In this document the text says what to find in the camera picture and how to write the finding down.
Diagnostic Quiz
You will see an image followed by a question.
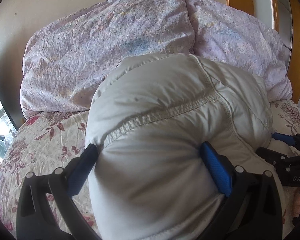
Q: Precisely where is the white puffy down jacket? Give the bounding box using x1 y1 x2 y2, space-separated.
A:
85 54 275 239

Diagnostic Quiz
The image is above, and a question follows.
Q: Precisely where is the person's right hand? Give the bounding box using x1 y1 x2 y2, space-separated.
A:
292 187 300 218

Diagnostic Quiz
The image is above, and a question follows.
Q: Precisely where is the floral bed cover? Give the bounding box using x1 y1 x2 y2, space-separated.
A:
0 100 300 239

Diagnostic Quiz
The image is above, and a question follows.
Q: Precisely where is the pink patterned pillow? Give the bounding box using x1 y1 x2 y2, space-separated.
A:
186 0 293 101
20 0 194 118

